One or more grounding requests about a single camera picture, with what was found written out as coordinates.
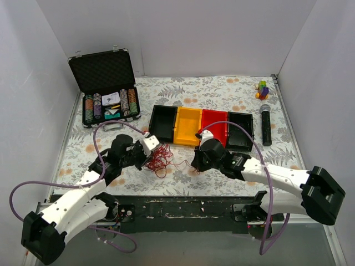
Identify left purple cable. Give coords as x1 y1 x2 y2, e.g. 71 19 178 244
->
9 121 150 254

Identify teal card box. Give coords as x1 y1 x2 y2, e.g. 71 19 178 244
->
104 109 120 120

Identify floral table mat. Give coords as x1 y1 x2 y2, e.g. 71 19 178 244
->
56 76 304 196

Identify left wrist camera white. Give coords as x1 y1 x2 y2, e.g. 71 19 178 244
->
140 135 160 157

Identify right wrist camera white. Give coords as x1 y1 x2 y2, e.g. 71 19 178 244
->
196 130 214 146

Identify yellow bin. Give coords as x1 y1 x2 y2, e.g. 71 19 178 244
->
173 107 202 146

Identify red bin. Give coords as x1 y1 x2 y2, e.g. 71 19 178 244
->
200 109 227 147

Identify black microphone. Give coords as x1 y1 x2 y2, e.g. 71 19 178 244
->
260 104 272 146

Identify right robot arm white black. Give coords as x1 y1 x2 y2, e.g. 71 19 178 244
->
191 139 346 226

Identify left black bin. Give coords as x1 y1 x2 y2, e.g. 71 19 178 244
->
149 105 178 143

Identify black poker chip case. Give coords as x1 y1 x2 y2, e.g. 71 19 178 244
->
68 48 141 128

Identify black bin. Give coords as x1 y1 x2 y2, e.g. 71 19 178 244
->
226 112 254 152
149 105 178 143

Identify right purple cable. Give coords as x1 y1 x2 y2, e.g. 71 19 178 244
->
195 120 291 255

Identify right black bin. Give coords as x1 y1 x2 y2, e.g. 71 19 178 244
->
226 112 254 152

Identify playing card deck white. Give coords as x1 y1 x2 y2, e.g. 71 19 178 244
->
102 92 120 106

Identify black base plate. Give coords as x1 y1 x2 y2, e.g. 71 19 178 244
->
86 195 285 234

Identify aluminium rail frame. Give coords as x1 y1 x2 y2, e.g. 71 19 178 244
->
23 201 347 266

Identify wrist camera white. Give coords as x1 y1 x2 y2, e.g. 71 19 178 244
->
196 130 214 146
140 135 160 157

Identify colourful toy block train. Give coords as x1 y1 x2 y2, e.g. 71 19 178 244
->
255 80 270 100

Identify purple cable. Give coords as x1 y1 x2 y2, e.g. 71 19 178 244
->
9 121 150 254
195 120 291 255

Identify red wire bundle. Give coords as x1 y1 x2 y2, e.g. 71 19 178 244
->
145 144 195 179

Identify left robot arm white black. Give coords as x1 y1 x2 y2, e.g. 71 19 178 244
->
21 134 160 265

